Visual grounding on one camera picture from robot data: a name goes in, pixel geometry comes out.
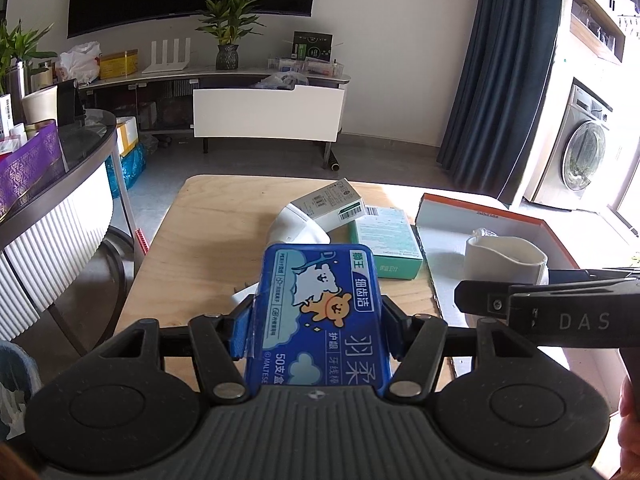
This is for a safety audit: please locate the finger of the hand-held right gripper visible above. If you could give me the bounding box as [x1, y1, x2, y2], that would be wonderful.
[454, 279, 513, 319]
[547, 267, 640, 286]

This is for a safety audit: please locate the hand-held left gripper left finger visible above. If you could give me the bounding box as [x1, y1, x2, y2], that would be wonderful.
[84, 294, 258, 404]

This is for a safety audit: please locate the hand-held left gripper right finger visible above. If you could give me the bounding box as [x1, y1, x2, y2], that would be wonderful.
[381, 294, 549, 404]

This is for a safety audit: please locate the orange white cardboard box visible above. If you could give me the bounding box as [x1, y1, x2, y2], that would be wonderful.
[414, 192, 581, 382]

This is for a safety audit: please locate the blue dental floss box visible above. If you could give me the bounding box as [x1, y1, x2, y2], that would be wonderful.
[244, 243, 394, 399]

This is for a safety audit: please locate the white grey handheld device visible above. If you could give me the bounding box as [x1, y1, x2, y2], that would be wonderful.
[267, 203, 332, 247]

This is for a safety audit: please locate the person's right hand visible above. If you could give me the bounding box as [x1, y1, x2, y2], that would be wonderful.
[618, 374, 640, 480]

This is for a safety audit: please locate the white box with green leaf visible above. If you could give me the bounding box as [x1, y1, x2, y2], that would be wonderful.
[231, 284, 260, 308]

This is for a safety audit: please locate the white plastic cup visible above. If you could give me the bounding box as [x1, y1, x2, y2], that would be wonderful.
[464, 236, 550, 289]

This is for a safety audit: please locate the teal box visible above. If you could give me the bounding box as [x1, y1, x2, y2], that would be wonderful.
[348, 205, 425, 281]

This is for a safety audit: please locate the silver washing machine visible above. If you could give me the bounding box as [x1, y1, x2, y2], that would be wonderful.
[529, 77, 617, 214]

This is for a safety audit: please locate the white barcode box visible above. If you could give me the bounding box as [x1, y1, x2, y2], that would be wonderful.
[290, 177, 367, 231]

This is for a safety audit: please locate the blue plastic bag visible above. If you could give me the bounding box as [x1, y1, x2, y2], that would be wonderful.
[106, 142, 149, 199]

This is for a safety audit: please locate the white ribbed round counter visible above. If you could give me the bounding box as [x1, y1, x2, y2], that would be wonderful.
[0, 107, 137, 357]

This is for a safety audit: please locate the white television cabinet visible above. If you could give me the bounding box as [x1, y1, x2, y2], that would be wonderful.
[77, 62, 353, 169]

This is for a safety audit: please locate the white yellow carton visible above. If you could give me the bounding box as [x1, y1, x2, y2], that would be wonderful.
[115, 115, 140, 157]

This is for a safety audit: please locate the dark blue curtain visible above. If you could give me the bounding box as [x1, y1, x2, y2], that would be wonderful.
[437, 0, 567, 197]

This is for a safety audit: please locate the mesh trash bin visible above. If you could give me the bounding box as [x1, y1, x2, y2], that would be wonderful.
[0, 340, 44, 442]

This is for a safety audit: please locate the grey crumpled bag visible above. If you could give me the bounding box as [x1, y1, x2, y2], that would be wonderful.
[251, 70, 309, 91]

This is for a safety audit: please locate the purple patterned box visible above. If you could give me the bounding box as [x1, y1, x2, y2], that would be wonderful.
[0, 118, 69, 217]

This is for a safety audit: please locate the clear acrylic organizer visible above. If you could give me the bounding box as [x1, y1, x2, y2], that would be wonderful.
[267, 54, 347, 78]

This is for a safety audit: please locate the potted bamboo plant dark vase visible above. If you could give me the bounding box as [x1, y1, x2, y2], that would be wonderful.
[194, 0, 262, 71]

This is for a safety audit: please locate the white router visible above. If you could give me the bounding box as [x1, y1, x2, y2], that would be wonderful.
[141, 37, 194, 75]

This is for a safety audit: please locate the black stand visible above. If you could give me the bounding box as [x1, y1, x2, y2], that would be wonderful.
[56, 79, 89, 129]

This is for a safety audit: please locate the dark box with green print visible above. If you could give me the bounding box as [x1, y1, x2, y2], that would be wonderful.
[292, 30, 335, 61]

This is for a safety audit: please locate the yellow box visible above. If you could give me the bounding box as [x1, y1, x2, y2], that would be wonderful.
[98, 49, 140, 80]

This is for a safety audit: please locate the white pot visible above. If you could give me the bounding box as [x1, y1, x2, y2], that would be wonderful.
[20, 84, 60, 127]

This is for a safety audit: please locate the white plastic bag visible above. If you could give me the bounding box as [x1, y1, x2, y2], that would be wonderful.
[59, 41, 102, 86]

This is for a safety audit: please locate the silver metal canister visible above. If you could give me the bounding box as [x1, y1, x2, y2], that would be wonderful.
[4, 60, 32, 112]

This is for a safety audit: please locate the green leafy plant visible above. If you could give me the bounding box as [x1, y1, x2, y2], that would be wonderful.
[0, 19, 59, 111]

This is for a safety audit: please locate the wooden wall shelf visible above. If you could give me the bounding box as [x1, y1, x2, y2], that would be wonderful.
[569, 0, 629, 67]

